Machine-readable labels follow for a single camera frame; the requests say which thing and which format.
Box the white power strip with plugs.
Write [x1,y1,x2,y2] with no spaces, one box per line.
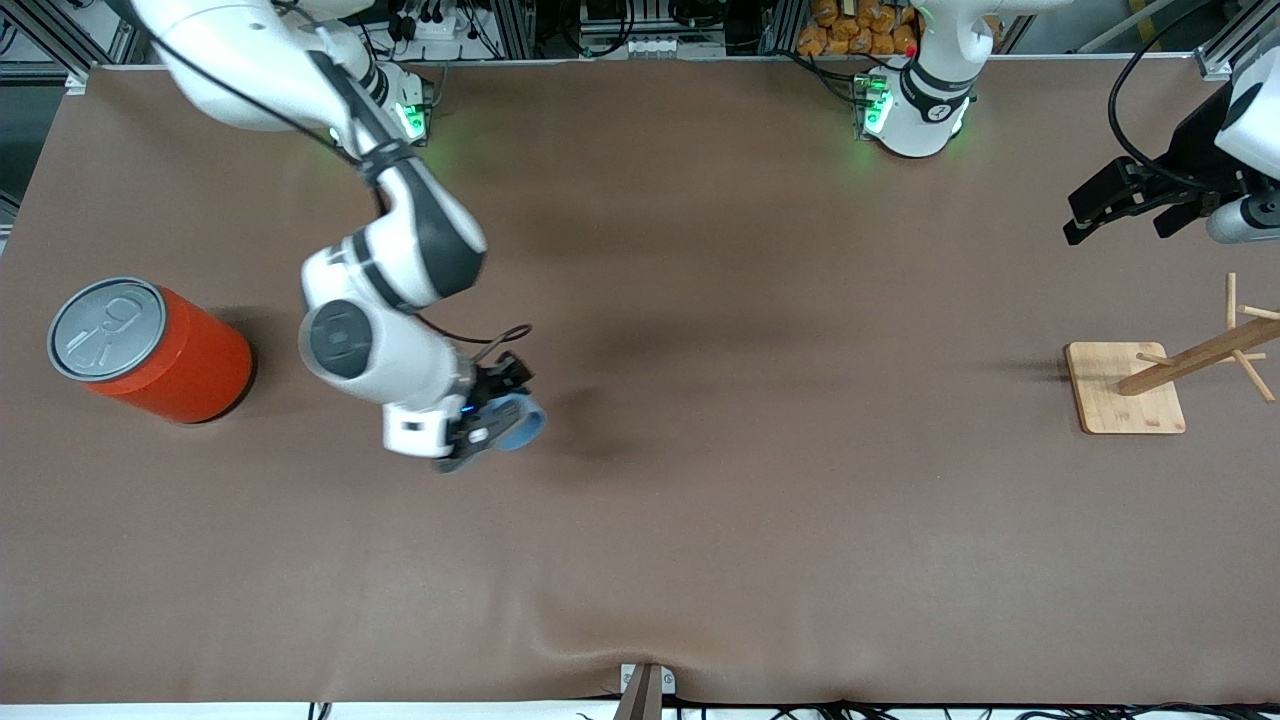
[390,0,481,41]

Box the aluminium extrusion frame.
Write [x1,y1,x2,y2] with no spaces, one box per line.
[1195,0,1280,81]
[0,0,151,91]

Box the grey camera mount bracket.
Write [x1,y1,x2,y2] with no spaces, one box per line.
[615,663,676,720]

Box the orange snack bag pile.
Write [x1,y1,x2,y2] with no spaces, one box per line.
[797,0,921,58]

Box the wooden mug tree stand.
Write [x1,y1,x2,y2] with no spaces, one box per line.
[1065,272,1280,436]

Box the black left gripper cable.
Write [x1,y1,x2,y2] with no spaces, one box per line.
[1105,0,1216,196]

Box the brown table cloth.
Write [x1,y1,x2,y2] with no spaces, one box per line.
[0,55,1280,706]

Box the large orange can grey lid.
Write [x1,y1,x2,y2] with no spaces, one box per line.
[47,277,254,425]

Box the light blue plastic cup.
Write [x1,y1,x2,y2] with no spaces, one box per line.
[490,393,547,452]

